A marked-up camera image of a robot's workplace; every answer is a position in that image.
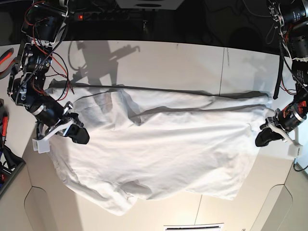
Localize white t-shirt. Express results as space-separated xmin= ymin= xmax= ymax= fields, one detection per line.
xmin=49 ymin=87 xmax=272 ymax=216

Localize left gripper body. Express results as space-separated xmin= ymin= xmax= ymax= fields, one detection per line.
xmin=260 ymin=101 xmax=308 ymax=140

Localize white cable on floor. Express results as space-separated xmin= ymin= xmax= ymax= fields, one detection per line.
xmin=237 ymin=0 xmax=281 ymax=45

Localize orange handled pliers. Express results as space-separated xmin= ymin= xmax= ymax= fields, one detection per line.
xmin=1 ymin=112 xmax=9 ymax=148

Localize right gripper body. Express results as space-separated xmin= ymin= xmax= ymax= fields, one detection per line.
xmin=30 ymin=97 xmax=83 ymax=140

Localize orange grey cutters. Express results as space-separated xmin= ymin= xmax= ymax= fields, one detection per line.
xmin=0 ymin=48 xmax=16 ymax=80

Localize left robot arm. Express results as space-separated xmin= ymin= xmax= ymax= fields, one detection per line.
xmin=255 ymin=0 xmax=308 ymax=147

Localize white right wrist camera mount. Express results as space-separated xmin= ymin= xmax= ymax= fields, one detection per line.
xmin=32 ymin=139 xmax=50 ymax=154

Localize black power strip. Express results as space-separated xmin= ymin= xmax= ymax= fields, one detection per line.
xmin=70 ymin=11 xmax=129 ymax=21

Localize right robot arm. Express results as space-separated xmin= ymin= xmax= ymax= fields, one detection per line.
xmin=0 ymin=0 xmax=90 ymax=144

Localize white device behind table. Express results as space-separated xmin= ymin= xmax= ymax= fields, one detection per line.
xmin=116 ymin=0 xmax=184 ymax=10

